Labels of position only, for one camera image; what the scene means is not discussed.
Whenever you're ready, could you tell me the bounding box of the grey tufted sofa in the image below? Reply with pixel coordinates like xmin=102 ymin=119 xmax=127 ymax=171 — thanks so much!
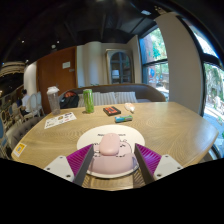
xmin=5 ymin=115 xmax=44 ymax=151

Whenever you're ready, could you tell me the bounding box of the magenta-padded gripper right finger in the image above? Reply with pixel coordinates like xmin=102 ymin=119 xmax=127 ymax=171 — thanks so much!
xmin=134 ymin=143 xmax=184 ymax=185

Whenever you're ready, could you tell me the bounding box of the black backpack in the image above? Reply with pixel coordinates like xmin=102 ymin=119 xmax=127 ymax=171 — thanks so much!
xmin=59 ymin=91 xmax=80 ymax=110

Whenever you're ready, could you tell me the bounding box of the brown curved sofa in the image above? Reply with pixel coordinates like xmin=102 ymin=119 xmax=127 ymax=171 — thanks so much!
xmin=59 ymin=83 xmax=167 ymax=108

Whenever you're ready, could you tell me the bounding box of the teal small pack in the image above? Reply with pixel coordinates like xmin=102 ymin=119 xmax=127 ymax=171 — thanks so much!
xmin=114 ymin=114 xmax=134 ymax=124

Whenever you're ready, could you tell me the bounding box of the group of white chairs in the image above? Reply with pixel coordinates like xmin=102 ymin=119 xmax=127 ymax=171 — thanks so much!
xmin=0 ymin=91 xmax=44 ymax=158

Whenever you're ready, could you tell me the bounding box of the person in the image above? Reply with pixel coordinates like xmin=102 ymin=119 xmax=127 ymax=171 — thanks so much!
xmin=18 ymin=88 xmax=32 ymax=116

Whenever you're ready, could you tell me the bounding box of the black and red box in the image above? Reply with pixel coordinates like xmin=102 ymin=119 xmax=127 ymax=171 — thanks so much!
xmin=102 ymin=105 xmax=122 ymax=117

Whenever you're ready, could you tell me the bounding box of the black-framed window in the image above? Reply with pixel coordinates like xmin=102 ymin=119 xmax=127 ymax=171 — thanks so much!
xmin=138 ymin=26 xmax=170 ymax=101
xmin=191 ymin=24 xmax=224 ymax=158

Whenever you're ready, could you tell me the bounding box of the brown wooden door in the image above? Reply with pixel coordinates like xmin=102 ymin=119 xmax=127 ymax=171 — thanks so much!
xmin=36 ymin=45 xmax=78 ymax=114

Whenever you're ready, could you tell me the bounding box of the yellow code sticker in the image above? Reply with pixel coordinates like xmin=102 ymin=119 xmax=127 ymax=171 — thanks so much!
xmin=12 ymin=142 xmax=28 ymax=158

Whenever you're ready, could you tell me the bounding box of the arched glass cabinet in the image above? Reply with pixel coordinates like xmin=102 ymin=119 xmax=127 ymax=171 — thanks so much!
xmin=105 ymin=48 xmax=134 ymax=85

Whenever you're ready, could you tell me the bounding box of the green drink can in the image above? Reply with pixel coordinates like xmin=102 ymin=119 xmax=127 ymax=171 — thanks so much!
xmin=82 ymin=88 xmax=95 ymax=114

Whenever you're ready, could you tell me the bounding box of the pink computer mouse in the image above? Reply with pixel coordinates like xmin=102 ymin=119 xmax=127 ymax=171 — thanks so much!
xmin=98 ymin=132 xmax=121 ymax=157

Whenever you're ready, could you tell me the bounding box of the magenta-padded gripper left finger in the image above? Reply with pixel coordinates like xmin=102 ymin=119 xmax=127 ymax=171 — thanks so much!
xmin=43 ymin=143 xmax=95 ymax=187

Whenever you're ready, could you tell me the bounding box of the white mouse pad, pink rest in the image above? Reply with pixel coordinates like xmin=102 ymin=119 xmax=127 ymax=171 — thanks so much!
xmin=76 ymin=124 xmax=146 ymax=179

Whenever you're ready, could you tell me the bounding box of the clear shaker bottle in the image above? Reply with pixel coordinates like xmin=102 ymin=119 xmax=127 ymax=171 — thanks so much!
xmin=46 ymin=85 xmax=62 ymax=116

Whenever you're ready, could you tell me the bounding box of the white wrapped packet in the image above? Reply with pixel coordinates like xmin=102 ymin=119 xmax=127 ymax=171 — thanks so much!
xmin=124 ymin=102 xmax=136 ymax=114

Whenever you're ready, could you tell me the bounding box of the striped cushion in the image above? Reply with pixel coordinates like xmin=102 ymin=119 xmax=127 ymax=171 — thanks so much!
xmin=114 ymin=91 xmax=139 ymax=104
xmin=77 ymin=91 xmax=118 ymax=108

